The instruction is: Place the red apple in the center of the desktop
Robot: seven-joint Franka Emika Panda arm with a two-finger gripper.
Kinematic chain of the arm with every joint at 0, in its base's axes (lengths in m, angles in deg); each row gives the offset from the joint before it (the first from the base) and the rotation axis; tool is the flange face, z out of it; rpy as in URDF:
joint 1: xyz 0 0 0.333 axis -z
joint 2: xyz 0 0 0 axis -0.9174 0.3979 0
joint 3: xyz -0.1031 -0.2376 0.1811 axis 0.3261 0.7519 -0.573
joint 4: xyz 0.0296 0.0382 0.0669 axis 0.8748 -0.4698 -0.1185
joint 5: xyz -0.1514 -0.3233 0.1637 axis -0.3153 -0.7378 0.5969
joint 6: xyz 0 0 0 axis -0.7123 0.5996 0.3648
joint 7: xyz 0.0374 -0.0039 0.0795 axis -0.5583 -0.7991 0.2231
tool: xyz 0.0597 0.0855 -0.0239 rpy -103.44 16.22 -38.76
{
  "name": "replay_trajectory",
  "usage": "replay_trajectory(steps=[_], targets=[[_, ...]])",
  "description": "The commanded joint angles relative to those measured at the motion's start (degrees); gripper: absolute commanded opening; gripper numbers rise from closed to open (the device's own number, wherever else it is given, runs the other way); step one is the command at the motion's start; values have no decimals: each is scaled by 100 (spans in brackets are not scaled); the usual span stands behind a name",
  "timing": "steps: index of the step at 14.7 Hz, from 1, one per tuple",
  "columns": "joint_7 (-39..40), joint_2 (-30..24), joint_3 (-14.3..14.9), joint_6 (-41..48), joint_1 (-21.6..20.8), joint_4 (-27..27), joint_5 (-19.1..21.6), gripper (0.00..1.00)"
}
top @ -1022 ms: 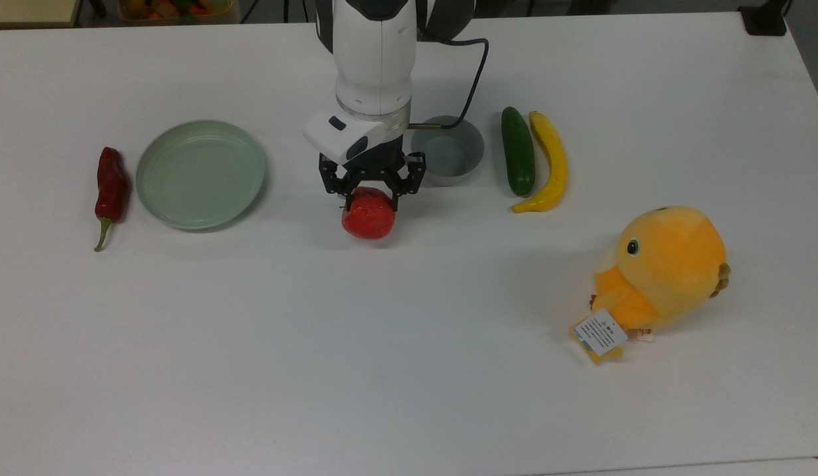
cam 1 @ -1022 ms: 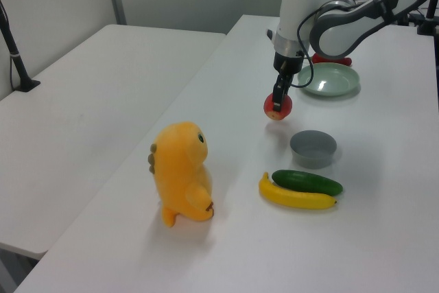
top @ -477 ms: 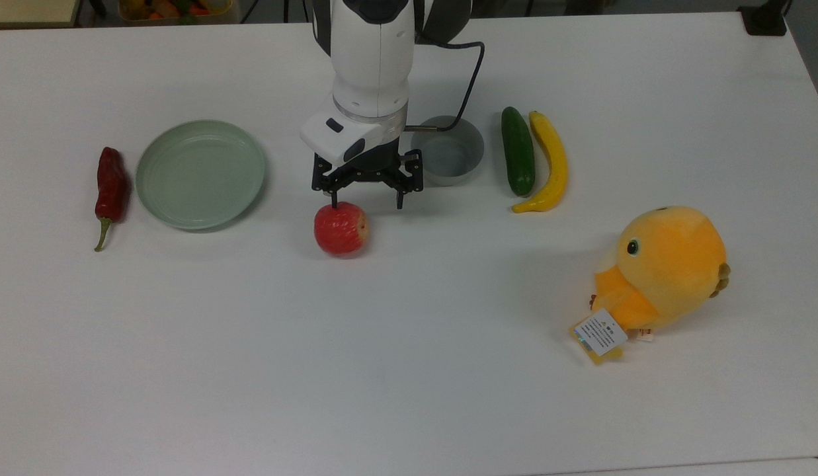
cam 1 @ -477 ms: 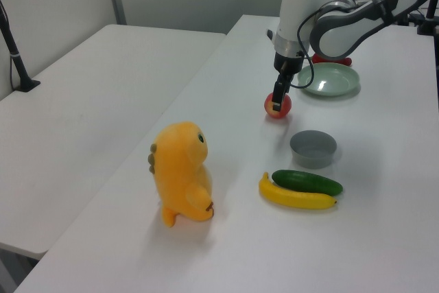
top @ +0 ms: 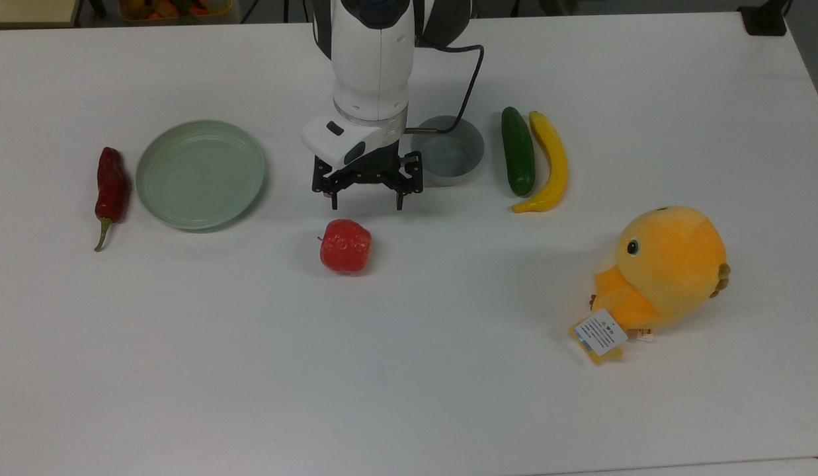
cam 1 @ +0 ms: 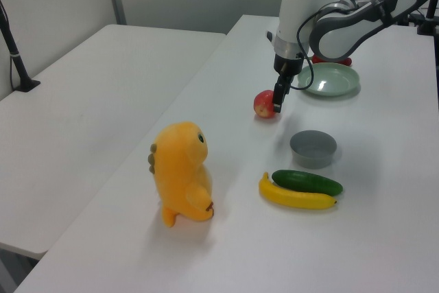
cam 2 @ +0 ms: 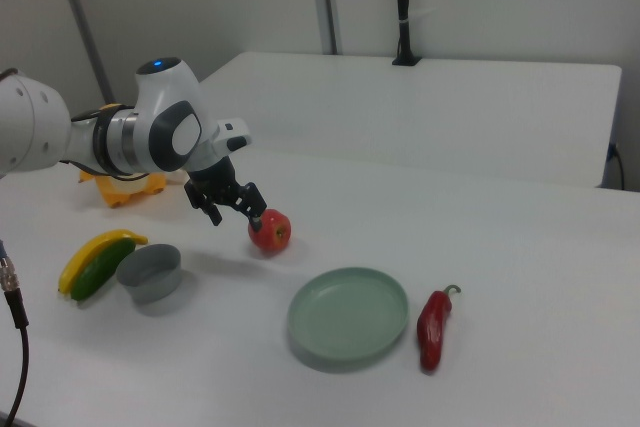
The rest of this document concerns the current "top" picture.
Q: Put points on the yellow banana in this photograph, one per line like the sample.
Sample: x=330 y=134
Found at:
x=555 y=165

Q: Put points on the green cucumber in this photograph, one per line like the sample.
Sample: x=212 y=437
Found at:
x=518 y=152

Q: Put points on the grey round bowl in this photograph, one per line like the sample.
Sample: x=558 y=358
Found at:
x=451 y=158

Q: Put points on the black camera stand base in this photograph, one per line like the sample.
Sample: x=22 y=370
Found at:
x=766 y=18

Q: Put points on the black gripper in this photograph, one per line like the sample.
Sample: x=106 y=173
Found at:
x=369 y=173

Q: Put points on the red chili pepper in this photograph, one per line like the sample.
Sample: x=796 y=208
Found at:
x=111 y=185

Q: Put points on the white paper toy tag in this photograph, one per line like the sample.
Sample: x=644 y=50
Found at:
x=600 y=332

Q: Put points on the orange plush dinosaur toy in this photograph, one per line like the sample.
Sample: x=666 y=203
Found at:
x=666 y=264

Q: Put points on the red apple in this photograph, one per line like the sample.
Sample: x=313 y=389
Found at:
x=346 y=248

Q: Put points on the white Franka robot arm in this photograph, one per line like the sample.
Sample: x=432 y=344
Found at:
x=372 y=59

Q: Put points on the pale green round plate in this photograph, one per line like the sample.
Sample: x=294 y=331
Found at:
x=200 y=175

